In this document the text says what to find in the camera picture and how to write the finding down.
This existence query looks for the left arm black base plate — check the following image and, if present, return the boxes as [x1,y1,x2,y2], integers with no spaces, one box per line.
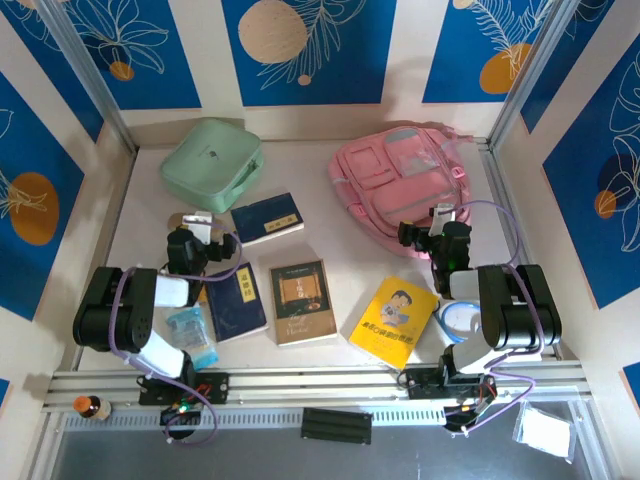
[138,372,231,406]

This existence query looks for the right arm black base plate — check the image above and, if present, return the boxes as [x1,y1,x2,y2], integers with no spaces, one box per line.
[399,367,499,401]

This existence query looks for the clear bag white contents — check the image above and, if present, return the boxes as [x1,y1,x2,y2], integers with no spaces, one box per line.
[513,402,575,460]

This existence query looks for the brown bottle orange cap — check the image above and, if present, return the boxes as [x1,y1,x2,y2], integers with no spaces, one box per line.
[73,394,112,421]

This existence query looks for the aluminium side rail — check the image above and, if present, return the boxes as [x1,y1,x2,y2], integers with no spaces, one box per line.
[477,138,560,362]

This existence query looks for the aluminium front rail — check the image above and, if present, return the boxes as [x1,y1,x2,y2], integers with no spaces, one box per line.
[42,367,594,416]

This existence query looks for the black slotted block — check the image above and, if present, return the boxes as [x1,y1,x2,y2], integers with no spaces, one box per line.
[301,407,373,445]

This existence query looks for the mint green zip case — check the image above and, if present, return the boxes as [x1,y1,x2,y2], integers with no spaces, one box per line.
[158,117,264,214]

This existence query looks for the small black controller board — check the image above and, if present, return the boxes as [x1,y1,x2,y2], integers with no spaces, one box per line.
[443,399,497,432]
[159,403,202,427]

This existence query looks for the blue book horizontal label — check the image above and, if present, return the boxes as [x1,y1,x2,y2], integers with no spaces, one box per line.
[229,192,306,247]

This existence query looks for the yellow cartoon cover book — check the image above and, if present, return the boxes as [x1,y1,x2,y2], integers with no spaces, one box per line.
[348,275,440,371]

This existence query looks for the aluminium corner post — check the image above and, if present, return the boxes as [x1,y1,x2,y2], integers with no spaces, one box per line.
[487,0,587,149]
[37,0,139,154]

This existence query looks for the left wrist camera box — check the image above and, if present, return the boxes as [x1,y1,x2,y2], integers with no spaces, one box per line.
[182,211,226,244]

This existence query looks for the pink backpack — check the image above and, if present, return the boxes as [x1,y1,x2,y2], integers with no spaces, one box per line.
[327,119,476,259]

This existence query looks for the blue stethoscope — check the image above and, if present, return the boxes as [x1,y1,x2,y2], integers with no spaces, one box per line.
[433,298,484,345]

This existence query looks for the brown scroll cover book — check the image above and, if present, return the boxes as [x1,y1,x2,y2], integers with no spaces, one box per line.
[268,258,339,347]

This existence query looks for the blue plastic wipes packet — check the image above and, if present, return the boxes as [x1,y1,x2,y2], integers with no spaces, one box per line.
[164,305,220,372]

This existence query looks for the perforated metal strip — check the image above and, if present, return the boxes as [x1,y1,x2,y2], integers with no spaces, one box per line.
[62,407,446,432]

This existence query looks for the blue book vertical yellow label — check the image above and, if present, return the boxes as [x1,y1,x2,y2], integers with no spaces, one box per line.
[202,262,270,345]

